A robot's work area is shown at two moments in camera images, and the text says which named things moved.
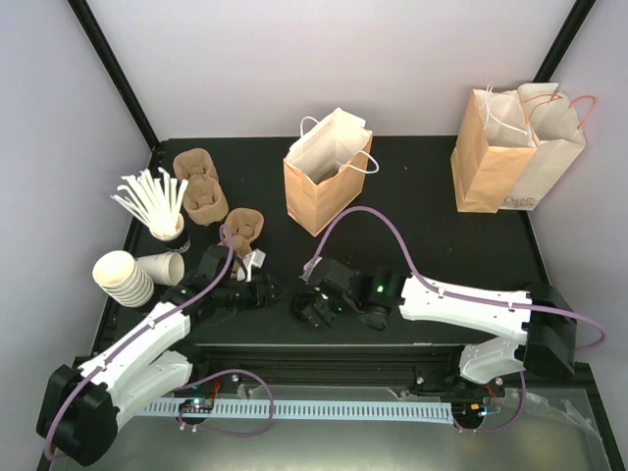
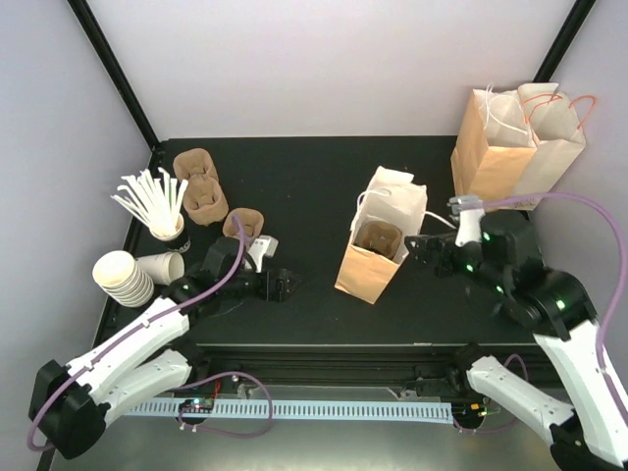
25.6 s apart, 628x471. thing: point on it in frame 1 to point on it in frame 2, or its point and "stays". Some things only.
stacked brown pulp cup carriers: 205,200 stays
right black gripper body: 328,315 to 448,266
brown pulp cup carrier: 242,226 stays
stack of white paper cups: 130,281 stays
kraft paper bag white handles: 325,169 to 387,222
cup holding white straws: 155,197 stays
